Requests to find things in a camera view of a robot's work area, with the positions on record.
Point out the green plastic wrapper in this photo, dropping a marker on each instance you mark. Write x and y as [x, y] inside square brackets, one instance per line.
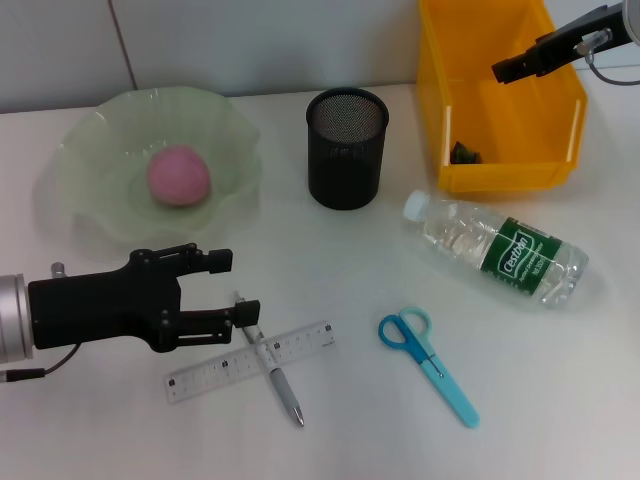
[465, 155]

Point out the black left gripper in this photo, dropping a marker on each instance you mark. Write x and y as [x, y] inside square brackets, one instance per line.
[100, 305]

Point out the blue scissors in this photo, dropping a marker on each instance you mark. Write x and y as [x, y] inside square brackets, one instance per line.
[435, 372]

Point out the green glass fruit plate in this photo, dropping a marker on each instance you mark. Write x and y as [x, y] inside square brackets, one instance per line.
[100, 150]

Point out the clear plastic ruler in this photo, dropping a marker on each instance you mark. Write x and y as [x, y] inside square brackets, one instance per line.
[220, 367]

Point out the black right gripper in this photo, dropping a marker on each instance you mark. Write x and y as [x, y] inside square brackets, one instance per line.
[575, 45]

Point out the grey ballpoint pen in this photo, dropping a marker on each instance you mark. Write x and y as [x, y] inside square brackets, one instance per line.
[280, 385]

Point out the black mesh pen cup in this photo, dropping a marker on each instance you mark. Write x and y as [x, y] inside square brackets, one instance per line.
[345, 170]

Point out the pink peach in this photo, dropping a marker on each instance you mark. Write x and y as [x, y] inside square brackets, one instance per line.
[177, 175]

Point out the yellow plastic bin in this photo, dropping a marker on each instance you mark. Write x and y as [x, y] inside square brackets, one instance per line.
[480, 50]

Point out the clear green-label water bottle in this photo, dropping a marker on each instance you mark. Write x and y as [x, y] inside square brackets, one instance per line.
[465, 235]

